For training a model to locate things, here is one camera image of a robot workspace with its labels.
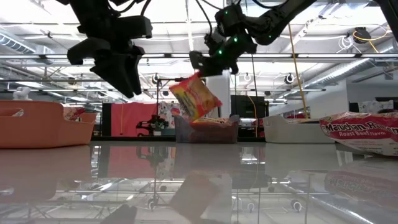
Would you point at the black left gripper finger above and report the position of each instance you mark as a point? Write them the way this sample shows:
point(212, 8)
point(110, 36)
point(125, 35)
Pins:
point(112, 73)
point(132, 74)

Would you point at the red Maruchan noodle packet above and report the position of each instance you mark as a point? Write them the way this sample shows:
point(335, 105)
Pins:
point(357, 137)
point(73, 113)

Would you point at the black background robot arm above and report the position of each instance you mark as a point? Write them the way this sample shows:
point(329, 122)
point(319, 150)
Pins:
point(146, 123)

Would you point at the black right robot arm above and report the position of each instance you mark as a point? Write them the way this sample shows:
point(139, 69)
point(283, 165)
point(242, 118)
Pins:
point(280, 18)

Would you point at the white round pillar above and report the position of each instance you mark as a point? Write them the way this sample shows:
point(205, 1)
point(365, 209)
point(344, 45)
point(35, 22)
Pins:
point(222, 93)

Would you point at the orange-red partition curtain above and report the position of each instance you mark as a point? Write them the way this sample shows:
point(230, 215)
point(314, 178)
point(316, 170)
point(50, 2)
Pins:
point(130, 119)

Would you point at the black monitor screen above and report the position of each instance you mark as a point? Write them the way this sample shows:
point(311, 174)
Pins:
point(245, 107)

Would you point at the floral patterned cloth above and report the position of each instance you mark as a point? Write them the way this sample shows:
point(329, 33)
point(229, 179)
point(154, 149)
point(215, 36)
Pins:
point(373, 106)
point(166, 112)

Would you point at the small green potted plant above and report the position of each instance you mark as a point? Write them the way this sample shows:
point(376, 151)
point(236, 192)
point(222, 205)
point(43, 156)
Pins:
point(159, 125)

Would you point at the dark grey plastic bin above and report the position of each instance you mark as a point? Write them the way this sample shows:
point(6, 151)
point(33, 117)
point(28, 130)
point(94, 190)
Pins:
point(205, 137)

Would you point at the grey horizontal ceiling pipe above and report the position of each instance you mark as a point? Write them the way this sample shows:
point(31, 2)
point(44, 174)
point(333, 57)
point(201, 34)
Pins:
point(46, 80)

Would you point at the orange plastic bin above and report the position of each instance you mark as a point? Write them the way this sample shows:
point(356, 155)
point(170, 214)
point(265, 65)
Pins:
point(40, 127)

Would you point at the white robot figure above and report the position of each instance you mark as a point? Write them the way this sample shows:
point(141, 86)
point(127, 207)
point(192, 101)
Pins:
point(21, 93)

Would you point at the white plastic bin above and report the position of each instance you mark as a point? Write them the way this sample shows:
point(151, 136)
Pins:
point(298, 133)

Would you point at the black metal frame stand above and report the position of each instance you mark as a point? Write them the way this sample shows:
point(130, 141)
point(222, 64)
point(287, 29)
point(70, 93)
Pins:
point(157, 93)

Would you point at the black partition post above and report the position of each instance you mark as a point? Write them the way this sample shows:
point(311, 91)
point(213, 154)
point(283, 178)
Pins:
point(106, 119)

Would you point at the silver ventilation duct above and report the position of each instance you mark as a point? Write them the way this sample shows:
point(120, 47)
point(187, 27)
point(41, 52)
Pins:
point(342, 73)
point(18, 45)

